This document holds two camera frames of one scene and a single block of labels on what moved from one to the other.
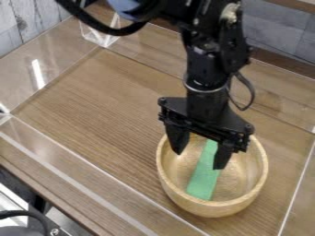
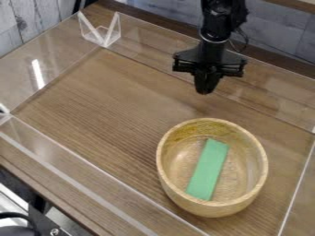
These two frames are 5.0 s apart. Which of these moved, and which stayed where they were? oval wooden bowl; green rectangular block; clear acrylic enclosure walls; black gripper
Moved: black gripper
Stayed: green rectangular block; clear acrylic enclosure walls; oval wooden bowl
